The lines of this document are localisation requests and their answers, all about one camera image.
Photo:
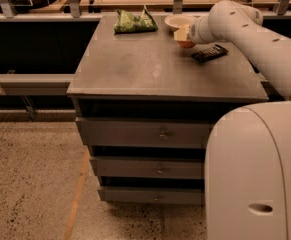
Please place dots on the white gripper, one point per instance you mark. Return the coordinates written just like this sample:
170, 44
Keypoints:
197, 31

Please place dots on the red apple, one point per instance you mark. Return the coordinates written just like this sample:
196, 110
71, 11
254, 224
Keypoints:
186, 44

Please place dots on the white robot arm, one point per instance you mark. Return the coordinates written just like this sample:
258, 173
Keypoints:
248, 154

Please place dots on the black rxbar chocolate bar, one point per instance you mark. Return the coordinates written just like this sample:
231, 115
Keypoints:
210, 53

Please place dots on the white bowl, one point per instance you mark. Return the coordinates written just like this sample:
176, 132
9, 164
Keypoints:
176, 21

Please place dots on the green chip bag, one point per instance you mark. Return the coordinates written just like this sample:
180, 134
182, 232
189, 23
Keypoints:
128, 23

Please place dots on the grey drawer cabinet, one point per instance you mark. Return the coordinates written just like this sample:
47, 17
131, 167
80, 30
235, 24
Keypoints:
148, 76

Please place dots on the top grey drawer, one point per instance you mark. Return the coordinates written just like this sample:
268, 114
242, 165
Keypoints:
143, 133

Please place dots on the grey drawer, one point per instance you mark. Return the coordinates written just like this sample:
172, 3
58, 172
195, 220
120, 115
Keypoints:
143, 133
147, 167
151, 195

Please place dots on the middle grey drawer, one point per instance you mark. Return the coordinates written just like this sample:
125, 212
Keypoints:
147, 167

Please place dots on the bottom grey drawer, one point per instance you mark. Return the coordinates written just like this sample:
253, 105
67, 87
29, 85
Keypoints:
151, 195

